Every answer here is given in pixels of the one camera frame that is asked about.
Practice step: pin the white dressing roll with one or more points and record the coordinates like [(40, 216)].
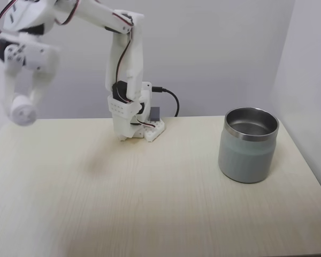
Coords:
[(22, 112)]

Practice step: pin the grey-green steel cup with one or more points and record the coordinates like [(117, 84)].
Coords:
[(246, 158)]

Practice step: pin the grey clamp block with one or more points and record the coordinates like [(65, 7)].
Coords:
[(155, 113)]

